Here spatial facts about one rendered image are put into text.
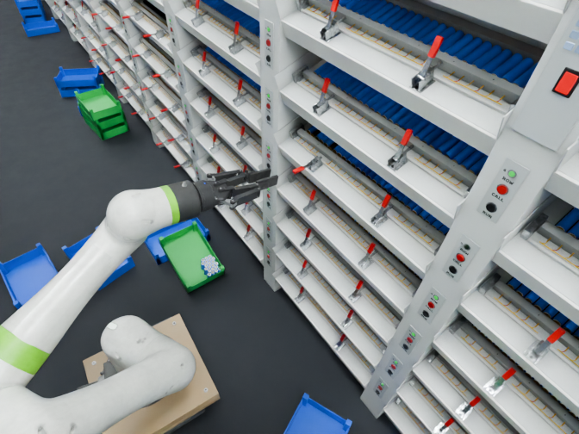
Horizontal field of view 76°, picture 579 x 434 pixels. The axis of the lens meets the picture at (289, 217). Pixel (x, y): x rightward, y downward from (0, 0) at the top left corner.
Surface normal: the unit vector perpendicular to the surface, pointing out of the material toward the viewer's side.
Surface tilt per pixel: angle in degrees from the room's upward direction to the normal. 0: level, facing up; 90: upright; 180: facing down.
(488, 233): 90
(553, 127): 90
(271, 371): 0
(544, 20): 110
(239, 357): 0
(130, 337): 1
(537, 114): 90
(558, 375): 20
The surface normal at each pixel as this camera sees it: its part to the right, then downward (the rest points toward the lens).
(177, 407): 0.04, -0.71
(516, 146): -0.81, 0.41
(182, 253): 0.21, -0.49
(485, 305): -0.23, -0.51
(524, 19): -0.77, 0.62
